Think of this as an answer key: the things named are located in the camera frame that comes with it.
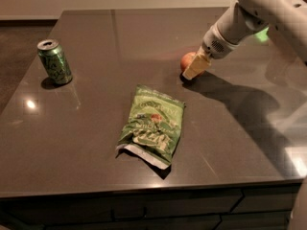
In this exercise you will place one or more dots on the green soda can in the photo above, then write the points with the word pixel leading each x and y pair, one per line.
pixel 54 61

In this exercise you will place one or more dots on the dark cabinet drawers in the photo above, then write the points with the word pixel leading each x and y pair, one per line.
pixel 266 207

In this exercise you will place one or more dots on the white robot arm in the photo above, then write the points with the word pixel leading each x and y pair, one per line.
pixel 248 17

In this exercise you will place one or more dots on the red apple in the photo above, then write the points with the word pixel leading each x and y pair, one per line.
pixel 185 62

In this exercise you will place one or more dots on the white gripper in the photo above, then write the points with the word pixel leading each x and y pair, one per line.
pixel 213 47

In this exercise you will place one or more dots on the green chip bag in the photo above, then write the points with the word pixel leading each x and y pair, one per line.
pixel 153 128

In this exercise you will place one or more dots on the black drawer handle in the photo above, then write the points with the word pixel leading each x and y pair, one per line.
pixel 127 215

